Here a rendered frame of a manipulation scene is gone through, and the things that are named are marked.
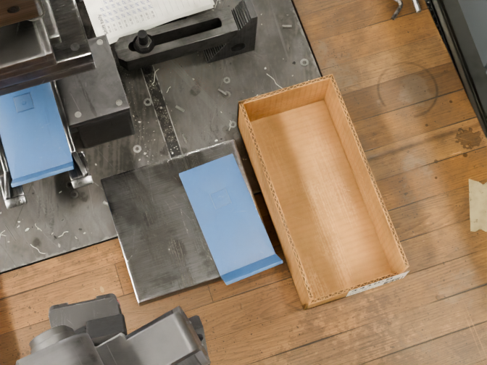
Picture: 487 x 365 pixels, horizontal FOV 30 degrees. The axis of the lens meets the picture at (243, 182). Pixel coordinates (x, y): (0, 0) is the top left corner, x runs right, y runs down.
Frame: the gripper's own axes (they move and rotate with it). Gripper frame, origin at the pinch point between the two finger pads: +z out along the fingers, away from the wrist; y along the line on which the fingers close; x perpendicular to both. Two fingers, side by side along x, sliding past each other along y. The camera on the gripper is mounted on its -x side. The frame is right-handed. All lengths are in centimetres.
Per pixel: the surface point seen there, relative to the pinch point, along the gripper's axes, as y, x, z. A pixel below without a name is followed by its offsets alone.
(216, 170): 10.3, -17.4, 15.1
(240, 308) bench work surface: -5.4, -16.7, 8.9
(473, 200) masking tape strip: 1.2, -47.8, 10.9
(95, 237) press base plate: 4.9, -1.6, 15.6
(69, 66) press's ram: 26.4, -3.0, 1.6
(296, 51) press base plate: 21.9, -31.4, 24.0
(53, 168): 15.0, 1.1, 10.3
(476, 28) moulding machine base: 20, -58, 29
